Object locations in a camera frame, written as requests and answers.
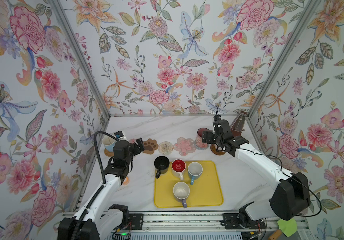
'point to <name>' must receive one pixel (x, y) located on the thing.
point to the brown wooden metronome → (238, 123)
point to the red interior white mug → (178, 166)
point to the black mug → (161, 164)
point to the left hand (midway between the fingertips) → (138, 141)
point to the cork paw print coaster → (150, 145)
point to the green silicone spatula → (288, 227)
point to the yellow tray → (207, 190)
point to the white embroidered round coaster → (165, 148)
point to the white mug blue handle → (195, 169)
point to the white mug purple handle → (181, 190)
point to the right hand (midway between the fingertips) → (209, 132)
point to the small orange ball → (126, 181)
